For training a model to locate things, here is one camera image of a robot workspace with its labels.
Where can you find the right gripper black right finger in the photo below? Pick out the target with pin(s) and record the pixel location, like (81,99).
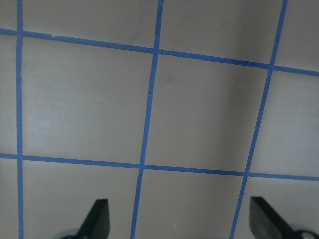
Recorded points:
(266,223)

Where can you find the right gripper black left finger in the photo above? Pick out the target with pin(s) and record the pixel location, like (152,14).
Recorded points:
(96,224)

